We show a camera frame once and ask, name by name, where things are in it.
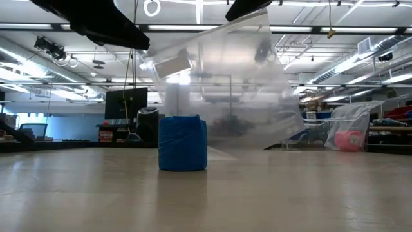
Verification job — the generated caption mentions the clear plastic bag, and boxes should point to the clear plastic bag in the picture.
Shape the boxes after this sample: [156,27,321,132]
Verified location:
[141,8,306,151]

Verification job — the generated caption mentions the blue bandage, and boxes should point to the blue bandage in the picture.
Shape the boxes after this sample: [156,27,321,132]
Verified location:
[158,113,209,172]

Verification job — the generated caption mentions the pink bandage roll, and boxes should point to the pink bandage roll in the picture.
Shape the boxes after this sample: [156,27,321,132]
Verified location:
[333,130,365,152]

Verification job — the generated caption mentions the black ceiling-mounted device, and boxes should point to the black ceiling-mounted device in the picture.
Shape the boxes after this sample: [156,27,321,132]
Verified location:
[253,38,277,64]
[33,35,68,61]

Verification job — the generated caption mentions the black monitor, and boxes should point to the black monitor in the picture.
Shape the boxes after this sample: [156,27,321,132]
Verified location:
[104,87,149,121]

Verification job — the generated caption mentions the red storage boxes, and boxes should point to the red storage boxes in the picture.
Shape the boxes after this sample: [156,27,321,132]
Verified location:
[98,130,114,143]

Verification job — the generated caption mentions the blue storage bins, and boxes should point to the blue storage bins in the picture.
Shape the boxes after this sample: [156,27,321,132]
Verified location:
[302,111,333,124]

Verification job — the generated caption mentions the clear plastic bin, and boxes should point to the clear plastic bin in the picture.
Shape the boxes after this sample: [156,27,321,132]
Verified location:
[282,110,371,151]

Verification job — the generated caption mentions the red storage bin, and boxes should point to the red storage bin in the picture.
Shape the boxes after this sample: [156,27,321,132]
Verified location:
[382,106,412,121]

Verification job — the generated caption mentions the wooden workbench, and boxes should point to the wooden workbench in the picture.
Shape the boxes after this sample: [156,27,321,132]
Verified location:
[368,126,412,133]

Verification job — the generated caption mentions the black hanging cable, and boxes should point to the black hanging cable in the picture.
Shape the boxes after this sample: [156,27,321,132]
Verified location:
[130,0,140,90]

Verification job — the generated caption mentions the white cable ring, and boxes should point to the white cable ring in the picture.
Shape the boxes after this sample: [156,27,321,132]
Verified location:
[143,0,162,17]

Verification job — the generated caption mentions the yellow hanging cable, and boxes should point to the yellow hanging cable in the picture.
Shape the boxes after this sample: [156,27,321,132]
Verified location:
[327,0,337,39]

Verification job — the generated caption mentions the black aluminium table frame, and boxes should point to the black aluminium table frame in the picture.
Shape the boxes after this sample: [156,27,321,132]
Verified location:
[0,22,412,154]

